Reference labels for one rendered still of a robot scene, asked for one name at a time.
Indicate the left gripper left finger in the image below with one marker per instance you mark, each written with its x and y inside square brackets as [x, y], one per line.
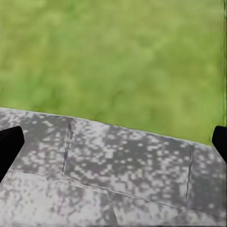
[11, 142]

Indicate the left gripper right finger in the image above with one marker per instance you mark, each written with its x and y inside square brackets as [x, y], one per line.
[220, 141]

